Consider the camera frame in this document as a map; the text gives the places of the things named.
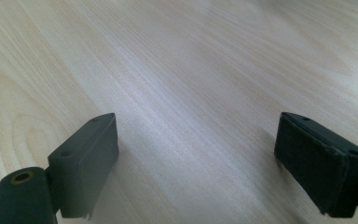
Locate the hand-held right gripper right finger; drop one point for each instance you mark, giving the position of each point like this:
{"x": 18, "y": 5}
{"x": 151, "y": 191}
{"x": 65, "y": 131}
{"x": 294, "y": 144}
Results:
{"x": 317, "y": 165}

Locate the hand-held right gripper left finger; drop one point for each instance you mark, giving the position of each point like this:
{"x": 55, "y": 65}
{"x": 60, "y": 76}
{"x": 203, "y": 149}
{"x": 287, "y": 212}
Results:
{"x": 84, "y": 165}

